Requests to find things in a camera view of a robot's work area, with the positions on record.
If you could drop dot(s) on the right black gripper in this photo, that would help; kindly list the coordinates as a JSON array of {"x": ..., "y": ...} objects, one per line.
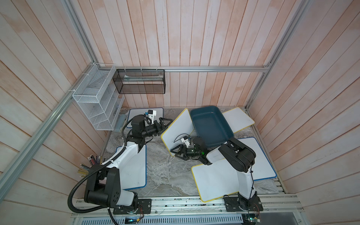
[{"x": 178, "y": 153}]

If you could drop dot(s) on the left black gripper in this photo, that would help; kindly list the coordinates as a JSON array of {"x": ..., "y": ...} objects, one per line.
[{"x": 161, "y": 130}]

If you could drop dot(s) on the yellow-framed whiteboard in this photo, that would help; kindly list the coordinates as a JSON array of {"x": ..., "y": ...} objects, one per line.
[
  {"x": 238, "y": 119},
  {"x": 216, "y": 180},
  {"x": 179, "y": 128}
]

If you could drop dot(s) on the teal plastic storage box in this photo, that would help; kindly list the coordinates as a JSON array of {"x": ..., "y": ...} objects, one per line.
[{"x": 211, "y": 125}]

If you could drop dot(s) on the blue-framed whiteboard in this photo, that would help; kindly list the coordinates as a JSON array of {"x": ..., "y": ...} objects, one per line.
[
  {"x": 262, "y": 168},
  {"x": 139, "y": 113},
  {"x": 133, "y": 169}
]

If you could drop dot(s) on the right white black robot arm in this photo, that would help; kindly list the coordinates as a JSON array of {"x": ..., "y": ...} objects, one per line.
[{"x": 240, "y": 156}]

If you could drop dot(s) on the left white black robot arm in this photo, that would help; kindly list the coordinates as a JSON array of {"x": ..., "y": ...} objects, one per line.
[{"x": 103, "y": 187}]

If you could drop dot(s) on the black mesh basket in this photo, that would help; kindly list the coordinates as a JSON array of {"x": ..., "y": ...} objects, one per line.
[{"x": 140, "y": 81}]

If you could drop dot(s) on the pencil cup with pencils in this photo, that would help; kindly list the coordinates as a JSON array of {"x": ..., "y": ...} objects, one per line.
[{"x": 94, "y": 162}]

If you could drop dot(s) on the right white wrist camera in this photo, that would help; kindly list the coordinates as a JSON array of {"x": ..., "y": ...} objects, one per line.
[{"x": 186, "y": 140}]

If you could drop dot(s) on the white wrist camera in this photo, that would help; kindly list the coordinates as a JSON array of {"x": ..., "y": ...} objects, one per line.
[
  {"x": 150, "y": 115},
  {"x": 186, "y": 140}
]

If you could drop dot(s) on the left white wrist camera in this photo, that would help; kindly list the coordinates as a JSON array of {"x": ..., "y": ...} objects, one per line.
[{"x": 150, "y": 115}]

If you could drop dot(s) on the aluminium mounting rail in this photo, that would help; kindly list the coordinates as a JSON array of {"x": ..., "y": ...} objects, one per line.
[{"x": 273, "y": 209}]

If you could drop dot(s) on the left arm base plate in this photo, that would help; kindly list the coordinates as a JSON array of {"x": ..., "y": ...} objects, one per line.
[{"x": 142, "y": 206}]

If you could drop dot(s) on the white wire mesh shelf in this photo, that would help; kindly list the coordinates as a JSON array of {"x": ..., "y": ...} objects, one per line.
[{"x": 98, "y": 97}]

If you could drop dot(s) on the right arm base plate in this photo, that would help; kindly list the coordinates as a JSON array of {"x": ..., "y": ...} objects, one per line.
[{"x": 240, "y": 203}]

